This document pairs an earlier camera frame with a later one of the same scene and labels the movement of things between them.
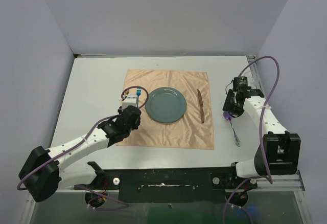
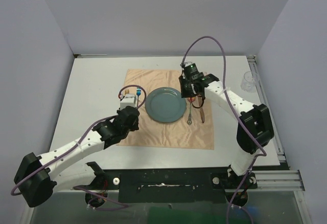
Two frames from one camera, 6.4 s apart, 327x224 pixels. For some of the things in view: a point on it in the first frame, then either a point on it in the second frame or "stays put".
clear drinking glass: [251, 82] stays put
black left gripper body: [128, 131] stays put
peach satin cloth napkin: [188, 133] to [150, 133]
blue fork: [138, 92] stays put
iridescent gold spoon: [227, 116] to [190, 99]
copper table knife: [201, 106] stays put
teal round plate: [166, 105] stays put
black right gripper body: [230, 106] to [186, 88]
